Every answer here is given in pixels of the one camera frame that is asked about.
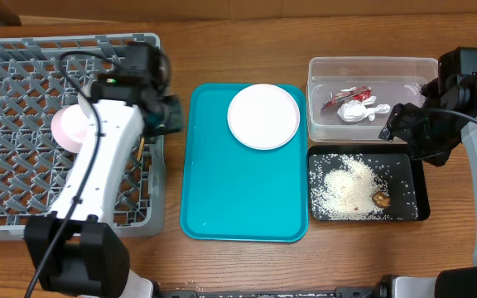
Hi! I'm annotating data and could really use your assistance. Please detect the teal serving tray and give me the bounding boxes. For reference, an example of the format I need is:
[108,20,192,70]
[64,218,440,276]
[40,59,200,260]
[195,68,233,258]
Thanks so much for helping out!
[180,83,308,243]

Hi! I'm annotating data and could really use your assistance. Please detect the grey bowl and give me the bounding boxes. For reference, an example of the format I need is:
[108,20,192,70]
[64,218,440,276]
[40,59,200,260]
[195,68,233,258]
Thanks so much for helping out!
[78,83,94,119]

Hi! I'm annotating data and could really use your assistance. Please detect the white rice grains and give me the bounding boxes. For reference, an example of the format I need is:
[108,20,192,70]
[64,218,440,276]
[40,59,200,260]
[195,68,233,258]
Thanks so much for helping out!
[309,155,420,221]

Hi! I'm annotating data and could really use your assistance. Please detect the grey plastic dish rack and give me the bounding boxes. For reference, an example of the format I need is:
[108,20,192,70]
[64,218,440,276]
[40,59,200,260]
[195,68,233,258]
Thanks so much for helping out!
[0,33,161,241]

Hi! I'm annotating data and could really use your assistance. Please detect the clear plastic bin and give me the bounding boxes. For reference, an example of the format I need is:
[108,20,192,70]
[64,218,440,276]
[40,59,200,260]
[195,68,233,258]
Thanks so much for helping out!
[306,56,441,145]

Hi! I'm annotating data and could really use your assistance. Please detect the pink bowl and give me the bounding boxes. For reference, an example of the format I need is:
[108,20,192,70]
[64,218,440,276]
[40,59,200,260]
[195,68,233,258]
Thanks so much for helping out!
[51,104,89,153]

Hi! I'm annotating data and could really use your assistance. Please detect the brown food piece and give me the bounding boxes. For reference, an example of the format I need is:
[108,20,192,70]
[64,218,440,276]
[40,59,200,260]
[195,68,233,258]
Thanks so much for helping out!
[372,191,391,209]

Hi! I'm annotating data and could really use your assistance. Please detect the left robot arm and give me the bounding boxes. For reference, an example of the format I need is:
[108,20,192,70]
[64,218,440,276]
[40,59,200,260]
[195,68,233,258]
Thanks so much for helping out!
[23,41,185,297]

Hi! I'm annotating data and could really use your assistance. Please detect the wooden chopstick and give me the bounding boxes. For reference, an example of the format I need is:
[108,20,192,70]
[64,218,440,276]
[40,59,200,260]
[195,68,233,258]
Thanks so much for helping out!
[137,137,145,161]

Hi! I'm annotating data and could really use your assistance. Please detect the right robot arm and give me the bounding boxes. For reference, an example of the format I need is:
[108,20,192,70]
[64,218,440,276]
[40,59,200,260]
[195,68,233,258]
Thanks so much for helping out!
[375,47,477,298]

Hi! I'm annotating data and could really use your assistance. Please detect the white round plate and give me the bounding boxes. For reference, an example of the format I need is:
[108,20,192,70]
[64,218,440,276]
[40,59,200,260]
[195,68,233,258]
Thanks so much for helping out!
[227,84,301,151]

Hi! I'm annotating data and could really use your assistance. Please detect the red snack wrapper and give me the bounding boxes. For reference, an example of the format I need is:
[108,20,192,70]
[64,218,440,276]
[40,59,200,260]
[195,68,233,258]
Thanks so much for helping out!
[321,86,372,109]

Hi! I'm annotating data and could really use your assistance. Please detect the black waste tray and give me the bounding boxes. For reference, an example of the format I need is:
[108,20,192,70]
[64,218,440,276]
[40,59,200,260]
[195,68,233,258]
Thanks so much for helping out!
[306,144,431,223]

